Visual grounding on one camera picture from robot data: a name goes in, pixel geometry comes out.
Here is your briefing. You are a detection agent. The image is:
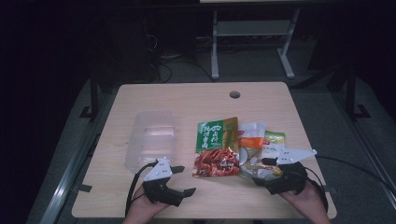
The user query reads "white metal stand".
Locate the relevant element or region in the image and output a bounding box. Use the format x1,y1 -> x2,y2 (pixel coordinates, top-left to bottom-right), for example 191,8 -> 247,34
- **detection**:
210,7 -> 302,80

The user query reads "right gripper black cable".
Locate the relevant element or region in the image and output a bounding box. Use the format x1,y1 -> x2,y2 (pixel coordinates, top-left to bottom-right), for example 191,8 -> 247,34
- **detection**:
303,166 -> 330,215

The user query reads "black floor cable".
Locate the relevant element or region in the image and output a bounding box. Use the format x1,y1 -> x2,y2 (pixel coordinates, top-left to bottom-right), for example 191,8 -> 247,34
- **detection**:
315,155 -> 396,195

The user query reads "black metal stand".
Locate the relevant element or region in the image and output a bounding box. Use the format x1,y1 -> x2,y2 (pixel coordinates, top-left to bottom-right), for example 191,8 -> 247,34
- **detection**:
78,70 -> 101,121
345,64 -> 372,121

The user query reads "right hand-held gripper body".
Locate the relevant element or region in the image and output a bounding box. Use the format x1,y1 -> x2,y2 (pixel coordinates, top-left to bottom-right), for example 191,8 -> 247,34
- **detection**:
264,148 -> 318,196

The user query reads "light green food packet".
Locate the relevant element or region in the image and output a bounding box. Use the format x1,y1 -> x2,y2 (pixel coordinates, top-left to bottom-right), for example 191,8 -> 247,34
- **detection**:
261,130 -> 287,180

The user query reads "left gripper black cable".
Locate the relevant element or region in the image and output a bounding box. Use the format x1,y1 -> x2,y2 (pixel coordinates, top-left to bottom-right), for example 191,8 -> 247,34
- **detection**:
124,160 -> 160,217

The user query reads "tangle of black floor cables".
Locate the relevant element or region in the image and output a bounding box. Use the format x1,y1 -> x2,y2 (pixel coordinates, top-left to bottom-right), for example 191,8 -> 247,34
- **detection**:
142,31 -> 216,84

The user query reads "clear plastic container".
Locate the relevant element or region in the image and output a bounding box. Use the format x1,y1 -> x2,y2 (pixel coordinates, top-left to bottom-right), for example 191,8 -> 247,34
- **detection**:
123,109 -> 177,175

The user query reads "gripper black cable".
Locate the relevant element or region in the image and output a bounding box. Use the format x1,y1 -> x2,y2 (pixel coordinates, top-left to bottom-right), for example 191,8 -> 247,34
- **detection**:
124,160 -> 160,217
303,166 -> 330,215

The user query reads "green and red seasoning packet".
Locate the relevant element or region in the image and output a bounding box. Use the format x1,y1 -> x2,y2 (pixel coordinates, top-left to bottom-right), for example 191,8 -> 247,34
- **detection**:
191,117 -> 240,178

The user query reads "person's left hand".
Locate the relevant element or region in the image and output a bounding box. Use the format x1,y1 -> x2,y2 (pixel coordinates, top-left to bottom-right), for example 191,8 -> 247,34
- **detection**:
127,186 -> 171,220

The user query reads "white and orange food packet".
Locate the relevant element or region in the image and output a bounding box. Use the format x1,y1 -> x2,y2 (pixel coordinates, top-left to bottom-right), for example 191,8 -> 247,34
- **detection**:
237,121 -> 267,180

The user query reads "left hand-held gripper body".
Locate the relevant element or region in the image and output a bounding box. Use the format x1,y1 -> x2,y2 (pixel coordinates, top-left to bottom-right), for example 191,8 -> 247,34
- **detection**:
142,157 -> 185,208

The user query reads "person's right hand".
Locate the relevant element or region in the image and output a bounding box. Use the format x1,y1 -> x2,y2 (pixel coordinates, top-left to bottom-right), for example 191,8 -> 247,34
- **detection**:
278,181 -> 328,218

